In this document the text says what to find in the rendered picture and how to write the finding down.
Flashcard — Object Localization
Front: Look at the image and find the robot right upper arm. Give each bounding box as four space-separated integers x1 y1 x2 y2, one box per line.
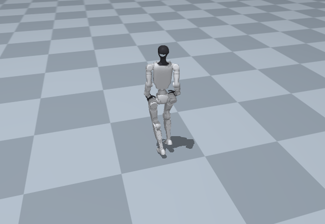
172 63 180 88

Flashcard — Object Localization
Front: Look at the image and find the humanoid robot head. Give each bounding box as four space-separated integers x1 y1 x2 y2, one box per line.
157 45 169 66

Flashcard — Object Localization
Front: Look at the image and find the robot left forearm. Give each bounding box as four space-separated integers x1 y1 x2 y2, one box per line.
144 82 151 98

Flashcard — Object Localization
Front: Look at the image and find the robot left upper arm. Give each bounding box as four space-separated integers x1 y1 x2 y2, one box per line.
146 63 154 87

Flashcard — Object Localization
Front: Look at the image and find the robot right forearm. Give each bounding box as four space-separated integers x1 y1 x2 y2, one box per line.
174 82 180 95

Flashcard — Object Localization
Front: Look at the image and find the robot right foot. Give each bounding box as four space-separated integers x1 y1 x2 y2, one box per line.
164 139 173 145

